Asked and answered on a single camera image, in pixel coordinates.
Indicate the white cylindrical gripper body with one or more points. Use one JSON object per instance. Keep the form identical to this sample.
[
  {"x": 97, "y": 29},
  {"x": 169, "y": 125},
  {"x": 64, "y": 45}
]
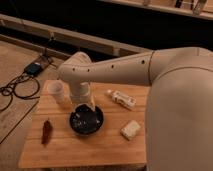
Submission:
[{"x": 80, "y": 93}]

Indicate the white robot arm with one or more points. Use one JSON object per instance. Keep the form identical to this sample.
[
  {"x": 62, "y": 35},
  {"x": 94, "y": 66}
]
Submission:
[{"x": 179, "y": 107}]

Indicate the white paper cup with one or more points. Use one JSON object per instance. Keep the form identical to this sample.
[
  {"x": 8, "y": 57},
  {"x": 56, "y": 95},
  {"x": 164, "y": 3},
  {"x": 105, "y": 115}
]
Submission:
[{"x": 56, "y": 90}]

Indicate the black bowl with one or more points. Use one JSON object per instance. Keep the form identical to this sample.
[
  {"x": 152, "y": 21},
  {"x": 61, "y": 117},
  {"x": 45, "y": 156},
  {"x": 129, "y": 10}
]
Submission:
[{"x": 85, "y": 121}]

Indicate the white plastic bottle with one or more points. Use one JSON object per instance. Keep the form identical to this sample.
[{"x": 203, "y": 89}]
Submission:
[{"x": 122, "y": 99}]

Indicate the black power adapter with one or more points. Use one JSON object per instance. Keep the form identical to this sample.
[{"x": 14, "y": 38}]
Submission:
[{"x": 33, "y": 69}]

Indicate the wooden table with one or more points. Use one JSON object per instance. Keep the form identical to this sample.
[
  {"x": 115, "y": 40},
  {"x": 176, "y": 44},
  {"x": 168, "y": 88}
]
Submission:
[{"x": 106, "y": 147}]

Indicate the white sponge block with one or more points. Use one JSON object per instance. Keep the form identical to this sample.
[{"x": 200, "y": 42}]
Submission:
[{"x": 130, "y": 130}]

